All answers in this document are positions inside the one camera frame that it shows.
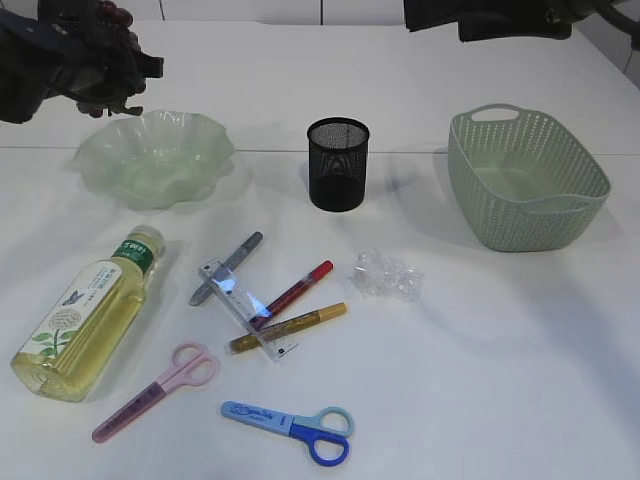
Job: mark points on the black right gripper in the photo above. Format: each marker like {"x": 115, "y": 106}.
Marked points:
{"x": 484, "y": 20}

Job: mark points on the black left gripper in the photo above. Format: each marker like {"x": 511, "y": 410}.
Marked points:
{"x": 75, "y": 21}

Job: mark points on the purple grape bunch with leaves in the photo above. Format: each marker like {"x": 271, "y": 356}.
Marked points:
{"x": 119, "y": 64}

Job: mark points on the clear plastic sheet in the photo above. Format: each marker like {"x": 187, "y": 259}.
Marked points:
{"x": 374, "y": 274}

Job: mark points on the yellow tea bottle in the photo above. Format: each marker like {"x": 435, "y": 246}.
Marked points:
{"x": 66, "y": 354}

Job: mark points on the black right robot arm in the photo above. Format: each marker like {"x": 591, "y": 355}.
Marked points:
{"x": 575, "y": 11}

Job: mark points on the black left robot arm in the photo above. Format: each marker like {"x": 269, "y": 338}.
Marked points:
{"x": 31, "y": 57}

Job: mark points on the green wavy glass plate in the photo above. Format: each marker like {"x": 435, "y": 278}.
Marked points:
{"x": 155, "y": 160}

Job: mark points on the green plastic woven basket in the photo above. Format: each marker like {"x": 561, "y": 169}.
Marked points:
{"x": 525, "y": 184}

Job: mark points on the black mesh pen holder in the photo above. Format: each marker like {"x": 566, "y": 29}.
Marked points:
{"x": 338, "y": 150}

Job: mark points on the silver glitter pen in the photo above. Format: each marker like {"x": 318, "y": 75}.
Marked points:
{"x": 230, "y": 265}

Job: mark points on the red glitter pen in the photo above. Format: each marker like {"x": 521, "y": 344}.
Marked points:
{"x": 286, "y": 299}

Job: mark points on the gold glitter pen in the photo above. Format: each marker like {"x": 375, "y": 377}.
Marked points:
{"x": 288, "y": 327}

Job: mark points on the clear plastic ruler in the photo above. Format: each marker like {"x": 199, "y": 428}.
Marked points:
{"x": 245, "y": 306}

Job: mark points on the pink scissors with sheath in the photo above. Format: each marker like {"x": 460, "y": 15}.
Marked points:
{"x": 191, "y": 365}

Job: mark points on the blue scissors with sheath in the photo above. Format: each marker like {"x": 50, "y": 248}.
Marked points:
{"x": 309, "y": 430}

